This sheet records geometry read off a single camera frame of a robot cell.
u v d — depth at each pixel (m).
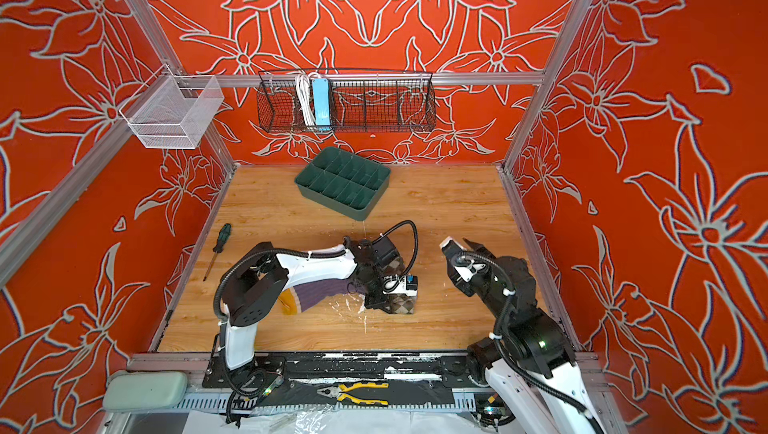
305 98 0.90
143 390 0.68
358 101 0.98
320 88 0.90
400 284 0.74
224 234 0.97
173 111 0.92
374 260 0.70
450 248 0.54
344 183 1.07
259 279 0.53
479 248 0.59
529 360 0.44
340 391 0.70
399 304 0.81
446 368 0.73
